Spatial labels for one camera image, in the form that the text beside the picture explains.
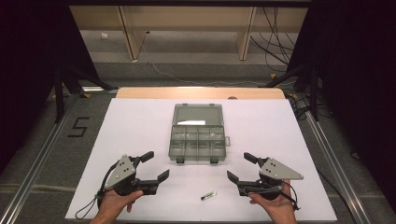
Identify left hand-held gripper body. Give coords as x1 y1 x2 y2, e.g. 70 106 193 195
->
104 154 161 197

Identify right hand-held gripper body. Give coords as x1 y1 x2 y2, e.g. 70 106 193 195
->
237 157 304 201

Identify person's left hand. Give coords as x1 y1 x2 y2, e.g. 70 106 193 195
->
96 189 145 222

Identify person's right hand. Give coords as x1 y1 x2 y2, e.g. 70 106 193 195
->
247 179 297 222

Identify white table cover sheet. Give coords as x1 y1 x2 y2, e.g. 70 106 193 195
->
64 97 338 223

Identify clear plastic compartment box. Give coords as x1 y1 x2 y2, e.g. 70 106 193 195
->
168 103 232 165

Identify black metal stand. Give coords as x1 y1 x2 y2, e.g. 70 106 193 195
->
53 63 120 124
263 62 321 122

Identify black curtain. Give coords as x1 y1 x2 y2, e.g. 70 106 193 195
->
0 0 101 175
285 0 396 216

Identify light wooden desk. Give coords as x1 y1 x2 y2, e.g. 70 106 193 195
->
69 5 310 62

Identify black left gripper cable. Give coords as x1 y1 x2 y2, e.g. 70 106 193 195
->
74 160 123 220

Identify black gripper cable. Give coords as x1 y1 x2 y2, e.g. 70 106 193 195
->
74 160 123 220
279 181 302 212

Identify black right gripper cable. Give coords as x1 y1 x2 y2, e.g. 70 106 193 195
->
279 181 302 212

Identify aluminium floor rail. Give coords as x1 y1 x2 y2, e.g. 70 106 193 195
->
0 92 82 224
302 108 373 224

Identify black cables beside table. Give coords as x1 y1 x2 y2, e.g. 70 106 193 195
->
283 88 313 121

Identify thin white floor cable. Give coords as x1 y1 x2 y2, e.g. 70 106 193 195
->
132 30 273 88

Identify bundle of black cables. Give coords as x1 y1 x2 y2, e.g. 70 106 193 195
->
249 7 297 73

